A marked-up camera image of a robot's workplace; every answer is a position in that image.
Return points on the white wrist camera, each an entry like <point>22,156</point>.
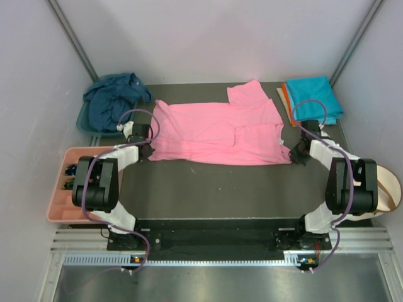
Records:
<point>323,133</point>
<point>126,129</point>

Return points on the dark patterned item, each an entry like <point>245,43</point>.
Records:
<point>71,170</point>
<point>69,184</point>

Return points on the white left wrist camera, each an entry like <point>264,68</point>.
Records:
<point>126,129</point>

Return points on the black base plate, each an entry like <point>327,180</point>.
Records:
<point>264,234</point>

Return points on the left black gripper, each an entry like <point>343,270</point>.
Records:
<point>149,151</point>

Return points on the teal plastic basket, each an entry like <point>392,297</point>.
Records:
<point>82,121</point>

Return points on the folded beige t shirt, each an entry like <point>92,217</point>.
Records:
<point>285,105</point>

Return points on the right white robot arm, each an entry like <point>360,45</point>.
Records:
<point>351,189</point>

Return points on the dark blue t shirt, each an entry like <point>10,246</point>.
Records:
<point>116,100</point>

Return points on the dark patterned item front left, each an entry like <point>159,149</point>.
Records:
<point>69,184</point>

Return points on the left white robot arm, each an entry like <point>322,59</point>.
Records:
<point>97,180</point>

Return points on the folded orange t shirt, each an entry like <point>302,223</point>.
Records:
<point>290,104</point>

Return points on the dark patterned item back left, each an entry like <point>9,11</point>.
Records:
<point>71,170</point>

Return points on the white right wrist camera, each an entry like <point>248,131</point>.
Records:
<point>323,133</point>

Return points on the pink compartment tray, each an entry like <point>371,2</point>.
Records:
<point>61,209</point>

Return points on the pink t shirt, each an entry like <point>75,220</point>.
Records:
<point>246,130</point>

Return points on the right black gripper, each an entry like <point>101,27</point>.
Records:
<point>295,156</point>

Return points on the folded turquoise t shirt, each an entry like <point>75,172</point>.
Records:
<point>314,99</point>

